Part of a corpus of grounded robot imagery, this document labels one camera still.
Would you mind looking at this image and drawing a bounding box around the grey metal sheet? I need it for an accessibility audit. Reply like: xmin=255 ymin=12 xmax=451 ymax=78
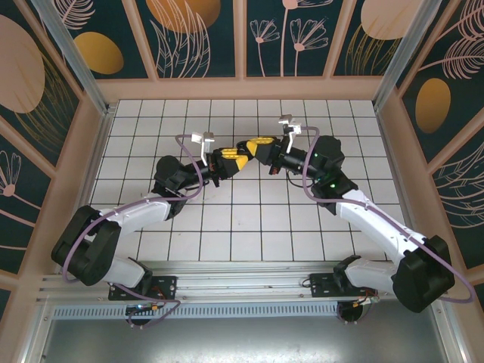
xmin=41 ymin=316 xmax=449 ymax=363

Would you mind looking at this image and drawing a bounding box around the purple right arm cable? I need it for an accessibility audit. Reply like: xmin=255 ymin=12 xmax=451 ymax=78
xmin=300 ymin=126 xmax=476 ymax=306

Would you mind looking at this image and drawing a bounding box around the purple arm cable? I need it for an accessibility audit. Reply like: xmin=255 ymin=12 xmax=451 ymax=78
xmin=61 ymin=134 xmax=208 ymax=284
xmin=300 ymin=126 xmax=476 ymax=306

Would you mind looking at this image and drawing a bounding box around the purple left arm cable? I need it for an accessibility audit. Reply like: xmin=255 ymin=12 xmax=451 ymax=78
xmin=61 ymin=134 xmax=208 ymax=284

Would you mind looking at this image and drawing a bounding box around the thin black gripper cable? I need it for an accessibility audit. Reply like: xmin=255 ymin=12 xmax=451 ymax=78
xmin=286 ymin=172 xmax=315 ymax=189

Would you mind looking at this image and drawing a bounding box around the aluminium side rail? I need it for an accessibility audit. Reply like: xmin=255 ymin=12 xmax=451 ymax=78
xmin=66 ymin=105 xmax=116 ymax=262
xmin=373 ymin=101 xmax=421 ymax=262

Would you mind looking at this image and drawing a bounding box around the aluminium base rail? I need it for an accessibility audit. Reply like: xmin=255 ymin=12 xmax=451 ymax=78
xmin=37 ymin=260 xmax=447 ymax=303

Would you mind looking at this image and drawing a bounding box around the aluminium extrusion post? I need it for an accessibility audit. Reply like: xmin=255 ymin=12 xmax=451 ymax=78
xmin=32 ymin=0 xmax=114 ymax=114
xmin=372 ymin=0 xmax=436 ymax=110

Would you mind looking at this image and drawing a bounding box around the slotted grey cable tray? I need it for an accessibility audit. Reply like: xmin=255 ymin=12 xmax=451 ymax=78
xmin=52 ymin=304 xmax=341 ymax=318

